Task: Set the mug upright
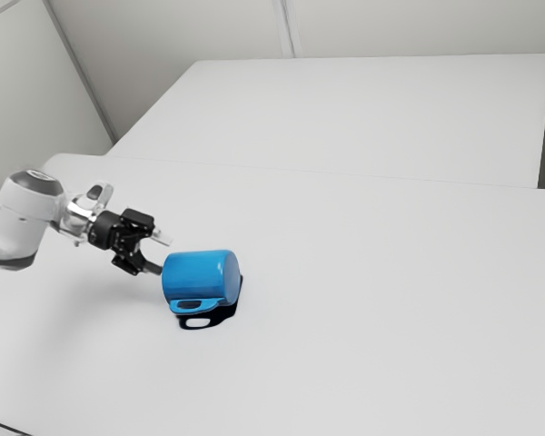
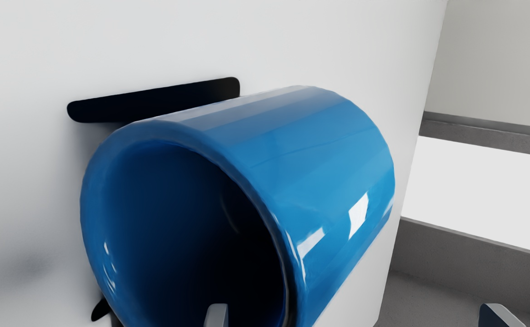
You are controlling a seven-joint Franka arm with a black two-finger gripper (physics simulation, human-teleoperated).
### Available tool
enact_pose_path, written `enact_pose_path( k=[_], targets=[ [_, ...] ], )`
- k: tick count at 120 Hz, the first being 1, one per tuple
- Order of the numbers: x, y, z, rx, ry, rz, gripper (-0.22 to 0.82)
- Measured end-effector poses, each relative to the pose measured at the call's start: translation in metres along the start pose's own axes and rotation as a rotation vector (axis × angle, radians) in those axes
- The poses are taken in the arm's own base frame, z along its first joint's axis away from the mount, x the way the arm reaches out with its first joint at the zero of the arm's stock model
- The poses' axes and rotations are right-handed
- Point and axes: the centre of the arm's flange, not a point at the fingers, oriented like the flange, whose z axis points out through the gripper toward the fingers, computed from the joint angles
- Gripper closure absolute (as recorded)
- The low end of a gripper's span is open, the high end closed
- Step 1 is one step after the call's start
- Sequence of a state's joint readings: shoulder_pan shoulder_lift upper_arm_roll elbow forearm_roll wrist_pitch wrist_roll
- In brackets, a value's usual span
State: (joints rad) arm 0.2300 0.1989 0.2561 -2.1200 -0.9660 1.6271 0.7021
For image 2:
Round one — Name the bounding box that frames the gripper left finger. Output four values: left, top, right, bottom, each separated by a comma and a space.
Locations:
204, 303, 229, 327

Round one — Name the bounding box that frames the blue glossy mug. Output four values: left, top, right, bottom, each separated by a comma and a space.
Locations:
80, 85, 396, 327

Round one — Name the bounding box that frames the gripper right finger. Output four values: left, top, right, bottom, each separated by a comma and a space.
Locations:
480, 303, 526, 327

